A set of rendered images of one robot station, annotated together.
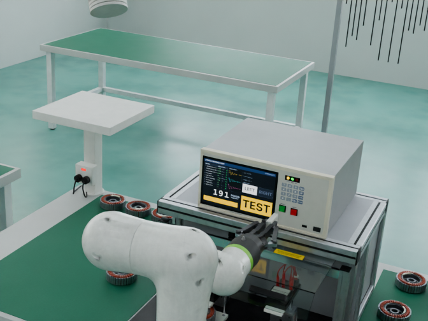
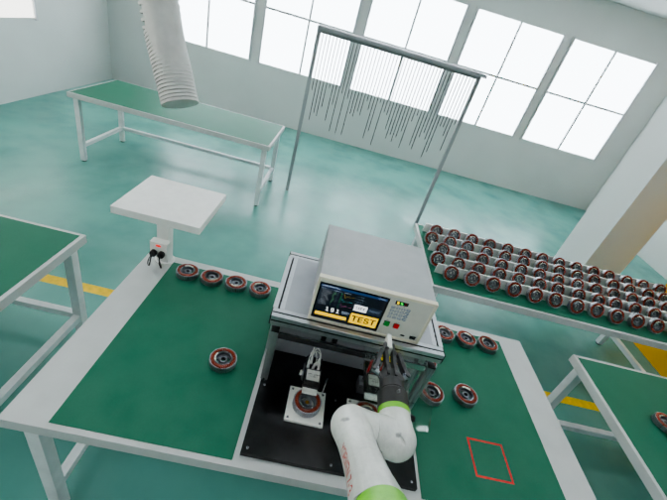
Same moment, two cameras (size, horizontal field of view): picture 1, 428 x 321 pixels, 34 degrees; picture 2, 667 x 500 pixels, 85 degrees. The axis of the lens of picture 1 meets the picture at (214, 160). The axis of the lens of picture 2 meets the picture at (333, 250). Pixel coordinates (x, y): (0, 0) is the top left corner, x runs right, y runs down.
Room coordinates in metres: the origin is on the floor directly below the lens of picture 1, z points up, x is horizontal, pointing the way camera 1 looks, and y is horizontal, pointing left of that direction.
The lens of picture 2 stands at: (1.19, 0.52, 2.07)
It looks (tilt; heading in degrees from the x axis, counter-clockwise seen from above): 32 degrees down; 331
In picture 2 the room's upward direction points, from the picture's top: 17 degrees clockwise
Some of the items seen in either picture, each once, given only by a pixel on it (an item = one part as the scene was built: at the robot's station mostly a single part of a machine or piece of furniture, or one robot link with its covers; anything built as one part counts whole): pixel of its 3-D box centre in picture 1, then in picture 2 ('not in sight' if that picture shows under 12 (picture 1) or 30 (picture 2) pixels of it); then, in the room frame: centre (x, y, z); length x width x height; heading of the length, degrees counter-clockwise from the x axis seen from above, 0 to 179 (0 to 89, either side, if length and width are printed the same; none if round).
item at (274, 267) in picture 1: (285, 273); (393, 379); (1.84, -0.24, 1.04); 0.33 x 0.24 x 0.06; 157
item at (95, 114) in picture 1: (95, 158); (173, 241); (2.78, 0.51, 0.98); 0.37 x 0.35 x 0.46; 67
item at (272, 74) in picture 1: (175, 96); (187, 142); (5.74, 0.36, 0.38); 2.10 x 0.90 x 0.75; 67
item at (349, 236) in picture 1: (275, 205); (358, 302); (2.18, -0.22, 1.09); 0.68 x 0.44 x 0.05; 67
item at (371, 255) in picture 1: (367, 266); not in sight; (2.13, -0.55, 0.91); 0.28 x 0.03 x 0.32; 157
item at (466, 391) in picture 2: not in sight; (465, 395); (1.86, -0.75, 0.77); 0.11 x 0.11 x 0.04
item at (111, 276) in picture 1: (121, 273); (222, 360); (2.21, 0.31, 0.77); 0.11 x 0.11 x 0.04
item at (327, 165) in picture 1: (283, 172); (370, 280); (2.18, -0.23, 1.22); 0.44 x 0.39 x 0.20; 67
